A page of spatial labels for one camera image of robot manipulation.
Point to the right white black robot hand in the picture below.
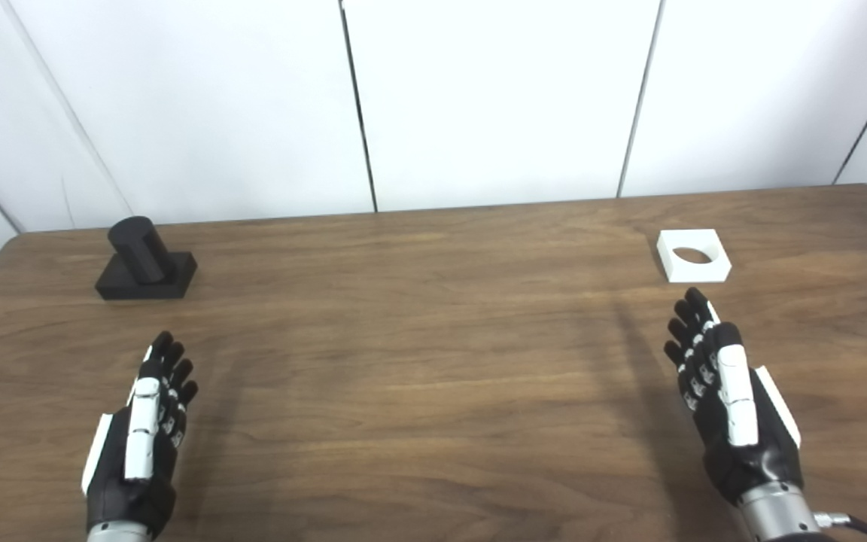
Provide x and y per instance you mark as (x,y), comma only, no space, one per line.
(761,459)

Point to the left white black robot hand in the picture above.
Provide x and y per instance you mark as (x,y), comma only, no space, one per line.
(114,482)

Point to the white square piece with hole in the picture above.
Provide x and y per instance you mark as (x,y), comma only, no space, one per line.
(693,273)

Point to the black peg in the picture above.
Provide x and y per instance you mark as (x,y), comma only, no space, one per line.
(140,252)

